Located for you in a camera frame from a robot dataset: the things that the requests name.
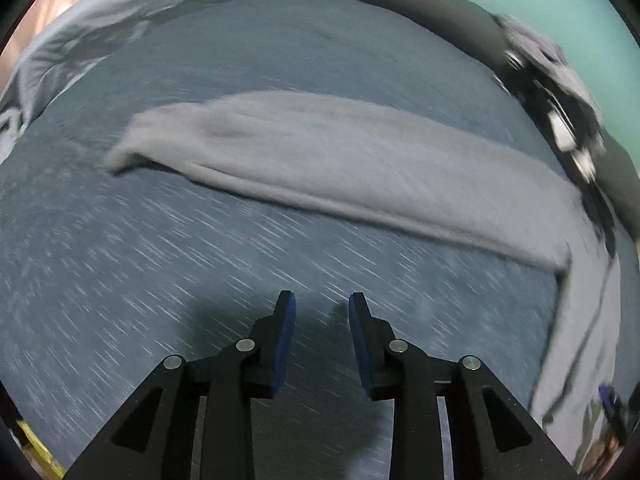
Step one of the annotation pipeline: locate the wooden bed frame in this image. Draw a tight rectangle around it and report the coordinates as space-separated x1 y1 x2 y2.
14 417 68 480

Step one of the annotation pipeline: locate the grey knit sweater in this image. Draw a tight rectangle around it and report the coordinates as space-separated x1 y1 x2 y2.
105 90 626 466

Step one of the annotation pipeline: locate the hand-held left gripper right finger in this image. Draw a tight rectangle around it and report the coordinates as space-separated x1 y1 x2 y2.
348 291 581 480

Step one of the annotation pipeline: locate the black garment with white trim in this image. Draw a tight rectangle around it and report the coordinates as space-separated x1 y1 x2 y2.
492 50 601 153

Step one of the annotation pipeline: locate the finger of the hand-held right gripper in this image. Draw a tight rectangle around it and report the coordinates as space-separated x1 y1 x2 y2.
598 383 621 411

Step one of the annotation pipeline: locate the pink curtain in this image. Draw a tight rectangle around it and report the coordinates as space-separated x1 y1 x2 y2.
12 0 166 56

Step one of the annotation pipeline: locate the dark grey bolster pillow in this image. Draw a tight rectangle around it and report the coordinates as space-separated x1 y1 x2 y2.
325 0 640 238

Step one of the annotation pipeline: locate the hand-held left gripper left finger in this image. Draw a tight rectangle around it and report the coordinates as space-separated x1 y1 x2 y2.
65 290 297 480

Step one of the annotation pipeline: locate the blue mottled bed sheet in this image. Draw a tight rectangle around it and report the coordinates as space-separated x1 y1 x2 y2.
0 0 576 480

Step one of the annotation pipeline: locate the light blue-grey blanket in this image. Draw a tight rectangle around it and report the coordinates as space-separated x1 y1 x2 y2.
0 0 331 161

